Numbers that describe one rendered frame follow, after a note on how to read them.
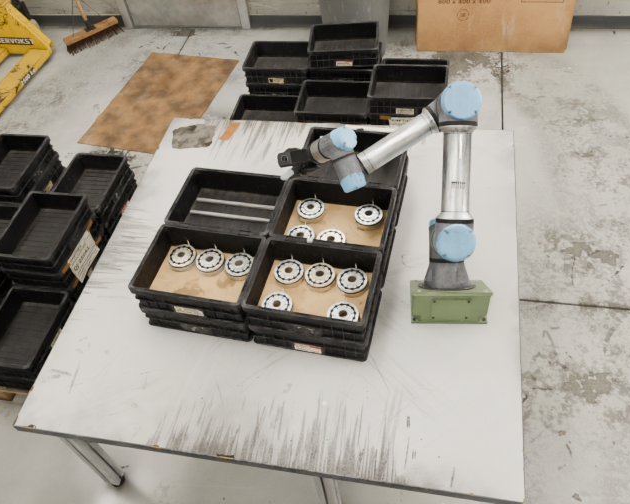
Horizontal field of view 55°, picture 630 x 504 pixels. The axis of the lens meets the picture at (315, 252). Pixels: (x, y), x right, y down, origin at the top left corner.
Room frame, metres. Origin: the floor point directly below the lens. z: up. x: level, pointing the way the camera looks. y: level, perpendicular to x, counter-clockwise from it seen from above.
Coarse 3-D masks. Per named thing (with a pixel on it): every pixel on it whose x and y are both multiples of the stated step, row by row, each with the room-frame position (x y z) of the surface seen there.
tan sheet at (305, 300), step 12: (276, 264) 1.35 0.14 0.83; (336, 276) 1.26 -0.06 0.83; (264, 288) 1.26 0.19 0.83; (276, 288) 1.25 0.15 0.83; (288, 288) 1.24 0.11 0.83; (300, 288) 1.23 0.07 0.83; (336, 288) 1.21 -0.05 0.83; (300, 300) 1.18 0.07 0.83; (312, 300) 1.18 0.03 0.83; (324, 300) 1.17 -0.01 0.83; (336, 300) 1.16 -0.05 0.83; (348, 300) 1.15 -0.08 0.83; (360, 300) 1.15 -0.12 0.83; (300, 312) 1.14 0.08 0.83; (312, 312) 1.13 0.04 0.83; (324, 312) 1.12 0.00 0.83; (360, 312) 1.10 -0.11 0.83
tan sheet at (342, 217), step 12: (324, 204) 1.61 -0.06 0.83; (324, 216) 1.55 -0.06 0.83; (336, 216) 1.54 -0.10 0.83; (348, 216) 1.53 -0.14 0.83; (384, 216) 1.50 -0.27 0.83; (288, 228) 1.52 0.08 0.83; (312, 228) 1.50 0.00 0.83; (324, 228) 1.49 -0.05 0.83; (336, 228) 1.48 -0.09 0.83; (348, 228) 1.47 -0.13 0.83; (348, 240) 1.41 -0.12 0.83; (360, 240) 1.40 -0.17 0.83; (372, 240) 1.39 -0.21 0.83
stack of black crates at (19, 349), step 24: (24, 288) 1.83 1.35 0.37; (0, 312) 1.72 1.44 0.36; (24, 312) 1.77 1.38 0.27; (48, 312) 1.75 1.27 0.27; (0, 336) 1.65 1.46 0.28; (24, 336) 1.63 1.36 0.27; (48, 336) 1.55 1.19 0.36; (0, 360) 1.52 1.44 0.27; (24, 360) 1.50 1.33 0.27; (0, 384) 1.47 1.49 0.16; (24, 384) 1.42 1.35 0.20
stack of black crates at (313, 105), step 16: (304, 80) 2.95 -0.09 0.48; (320, 80) 2.92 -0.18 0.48; (336, 80) 2.90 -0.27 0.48; (304, 96) 2.87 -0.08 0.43; (320, 96) 2.92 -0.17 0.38; (336, 96) 2.89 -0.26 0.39; (352, 96) 2.86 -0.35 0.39; (304, 112) 2.66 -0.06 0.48; (320, 112) 2.63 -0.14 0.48; (336, 112) 2.61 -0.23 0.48; (352, 112) 2.73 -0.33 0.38
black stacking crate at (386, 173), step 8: (312, 136) 1.92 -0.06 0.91; (360, 136) 1.87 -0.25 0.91; (368, 136) 1.86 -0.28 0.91; (376, 136) 1.85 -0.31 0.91; (384, 136) 1.84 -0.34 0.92; (360, 144) 1.87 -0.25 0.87; (368, 144) 1.86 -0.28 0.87; (360, 152) 1.87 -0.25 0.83; (392, 160) 1.79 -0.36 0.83; (320, 168) 1.81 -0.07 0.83; (328, 168) 1.81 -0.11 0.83; (384, 168) 1.76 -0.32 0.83; (392, 168) 1.75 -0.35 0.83; (320, 176) 1.77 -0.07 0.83; (328, 176) 1.76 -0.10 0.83; (336, 176) 1.75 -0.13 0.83; (368, 176) 1.72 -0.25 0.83; (376, 176) 1.72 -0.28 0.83; (384, 176) 1.71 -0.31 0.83; (392, 176) 1.70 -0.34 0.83; (400, 184) 1.66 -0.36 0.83; (400, 192) 1.61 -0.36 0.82
